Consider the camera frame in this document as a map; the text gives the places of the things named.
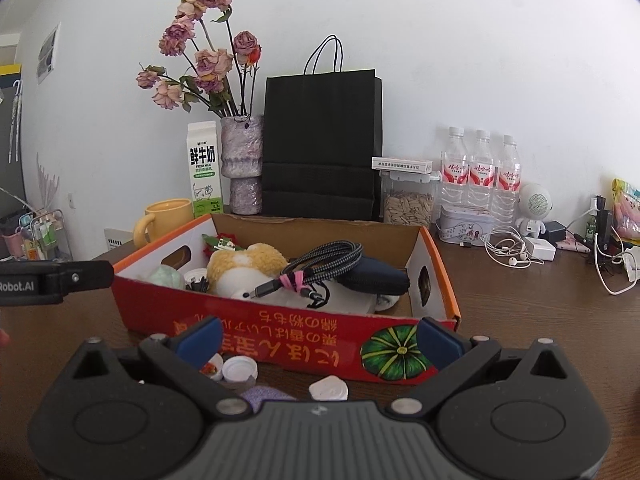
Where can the red cardboard box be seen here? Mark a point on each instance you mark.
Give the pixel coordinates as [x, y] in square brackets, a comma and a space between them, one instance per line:
[300, 330]

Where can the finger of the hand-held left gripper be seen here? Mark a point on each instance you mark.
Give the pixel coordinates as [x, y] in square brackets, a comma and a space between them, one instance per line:
[87, 276]

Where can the white milk carton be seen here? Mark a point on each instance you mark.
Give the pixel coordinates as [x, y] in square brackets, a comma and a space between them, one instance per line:
[205, 170]

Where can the small green bottle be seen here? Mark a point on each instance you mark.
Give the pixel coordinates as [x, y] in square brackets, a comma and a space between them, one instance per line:
[591, 227]

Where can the navy blue pouch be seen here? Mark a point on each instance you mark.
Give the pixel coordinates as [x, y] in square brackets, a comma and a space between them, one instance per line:
[375, 275]

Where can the purple knit cloth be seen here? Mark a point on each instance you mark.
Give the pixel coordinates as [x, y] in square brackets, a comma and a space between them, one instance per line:
[262, 394]

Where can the pink patterned pouch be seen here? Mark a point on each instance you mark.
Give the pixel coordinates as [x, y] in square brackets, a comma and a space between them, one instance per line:
[570, 245]

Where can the flat white box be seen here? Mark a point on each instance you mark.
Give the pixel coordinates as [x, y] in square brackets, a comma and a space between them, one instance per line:
[402, 164]

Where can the large ribbed white cap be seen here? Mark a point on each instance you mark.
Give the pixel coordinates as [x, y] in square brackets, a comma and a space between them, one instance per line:
[240, 370]

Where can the dried rose bouquet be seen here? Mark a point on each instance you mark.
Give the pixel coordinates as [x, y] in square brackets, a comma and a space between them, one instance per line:
[212, 62]

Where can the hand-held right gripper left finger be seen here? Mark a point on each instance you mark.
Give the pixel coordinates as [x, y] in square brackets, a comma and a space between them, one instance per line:
[200, 340]

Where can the black power adapter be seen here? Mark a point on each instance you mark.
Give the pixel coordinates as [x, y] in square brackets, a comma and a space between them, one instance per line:
[554, 232]

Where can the white robot speaker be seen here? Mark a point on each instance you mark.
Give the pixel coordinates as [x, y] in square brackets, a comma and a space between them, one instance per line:
[535, 202]

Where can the wall poster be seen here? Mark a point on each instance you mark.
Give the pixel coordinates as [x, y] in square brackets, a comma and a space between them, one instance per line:
[48, 52]

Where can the white charger block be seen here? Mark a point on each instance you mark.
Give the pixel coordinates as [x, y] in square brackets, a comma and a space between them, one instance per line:
[540, 248]

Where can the purple textured vase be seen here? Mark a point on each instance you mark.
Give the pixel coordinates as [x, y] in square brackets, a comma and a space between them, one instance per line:
[242, 160]

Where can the white round device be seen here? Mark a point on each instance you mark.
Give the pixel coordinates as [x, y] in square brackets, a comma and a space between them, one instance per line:
[327, 390]

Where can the lavender wall decal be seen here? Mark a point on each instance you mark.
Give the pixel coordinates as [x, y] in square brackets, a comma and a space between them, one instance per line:
[47, 185]

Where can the yellow ceramic mug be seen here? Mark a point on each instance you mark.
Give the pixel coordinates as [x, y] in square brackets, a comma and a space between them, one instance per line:
[165, 215]

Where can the clear jar of seeds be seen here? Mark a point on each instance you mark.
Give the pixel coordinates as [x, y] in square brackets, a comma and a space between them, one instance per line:
[407, 207]

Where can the black paper bag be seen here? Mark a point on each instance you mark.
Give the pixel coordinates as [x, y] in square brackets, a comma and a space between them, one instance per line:
[320, 125]

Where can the yellow and white plush toy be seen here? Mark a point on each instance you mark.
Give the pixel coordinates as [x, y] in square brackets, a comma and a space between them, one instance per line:
[250, 262]

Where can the colourful snack bag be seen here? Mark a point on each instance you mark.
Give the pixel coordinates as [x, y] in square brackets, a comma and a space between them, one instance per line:
[627, 210]

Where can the clear water bottle red label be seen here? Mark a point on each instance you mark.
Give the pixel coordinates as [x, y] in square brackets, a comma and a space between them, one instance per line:
[507, 175]
[454, 170]
[481, 172]

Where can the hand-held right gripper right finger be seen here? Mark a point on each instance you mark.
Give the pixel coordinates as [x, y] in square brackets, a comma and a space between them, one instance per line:
[440, 342]

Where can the white soft packet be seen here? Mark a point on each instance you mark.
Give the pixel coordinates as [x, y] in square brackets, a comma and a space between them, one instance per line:
[350, 305]

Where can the white printed tin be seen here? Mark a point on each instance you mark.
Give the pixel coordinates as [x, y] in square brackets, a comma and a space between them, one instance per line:
[462, 227]

